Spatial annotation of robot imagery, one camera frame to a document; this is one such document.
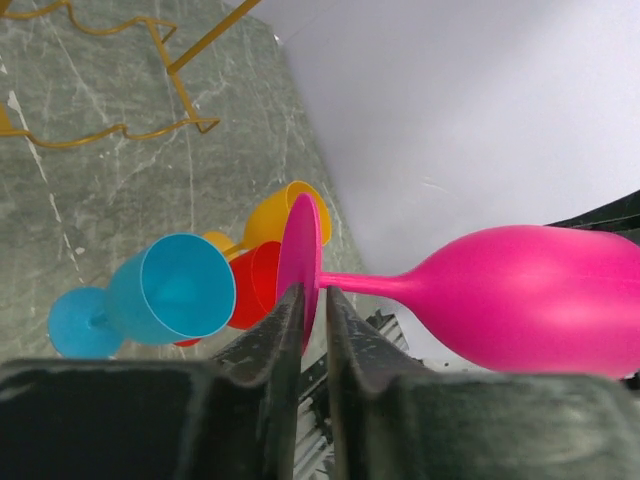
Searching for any gold wire wine glass rack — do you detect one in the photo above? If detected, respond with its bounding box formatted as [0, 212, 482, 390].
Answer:
[0, 0, 264, 150]

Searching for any red wine glass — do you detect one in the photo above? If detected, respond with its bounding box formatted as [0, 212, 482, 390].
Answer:
[172, 240, 284, 348]

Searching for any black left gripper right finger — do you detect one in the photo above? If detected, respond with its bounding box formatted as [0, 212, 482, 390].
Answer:
[326, 287, 639, 479]

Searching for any orange wine glass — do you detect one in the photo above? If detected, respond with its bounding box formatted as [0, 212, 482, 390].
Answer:
[203, 180, 332, 260]

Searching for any aluminium rail frame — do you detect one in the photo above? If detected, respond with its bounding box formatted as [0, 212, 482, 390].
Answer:
[293, 312, 437, 479]

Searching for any blue wine glass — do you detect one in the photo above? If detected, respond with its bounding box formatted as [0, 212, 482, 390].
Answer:
[48, 232, 237, 359]

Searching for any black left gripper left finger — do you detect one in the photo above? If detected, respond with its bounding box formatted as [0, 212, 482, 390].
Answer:
[1, 286, 305, 479]

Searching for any pink wine glass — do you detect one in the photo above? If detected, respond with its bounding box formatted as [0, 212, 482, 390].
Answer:
[276, 194, 639, 379]

